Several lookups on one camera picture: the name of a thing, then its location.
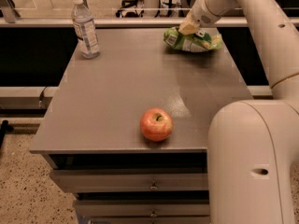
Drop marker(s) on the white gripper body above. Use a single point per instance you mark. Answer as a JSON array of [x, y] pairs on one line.
[[200, 17]]

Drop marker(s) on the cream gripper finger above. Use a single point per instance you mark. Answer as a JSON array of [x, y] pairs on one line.
[[189, 27]]

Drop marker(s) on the green rice chip bag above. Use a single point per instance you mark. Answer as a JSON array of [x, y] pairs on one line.
[[195, 43]]

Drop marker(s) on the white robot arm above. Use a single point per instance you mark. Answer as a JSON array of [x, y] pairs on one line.
[[253, 144]]

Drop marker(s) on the red apple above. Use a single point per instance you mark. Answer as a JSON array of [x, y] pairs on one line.
[[156, 124]]

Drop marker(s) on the black office chair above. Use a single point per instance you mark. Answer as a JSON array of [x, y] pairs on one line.
[[130, 9]]

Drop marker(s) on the clear plastic water bottle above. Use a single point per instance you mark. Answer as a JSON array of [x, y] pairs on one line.
[[83, 22]]

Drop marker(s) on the grey drawer cabinet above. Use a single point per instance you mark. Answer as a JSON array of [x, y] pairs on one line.
[[91, 136]]

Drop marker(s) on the metal railing frame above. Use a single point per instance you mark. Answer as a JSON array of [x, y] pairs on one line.
[[57, 13]]

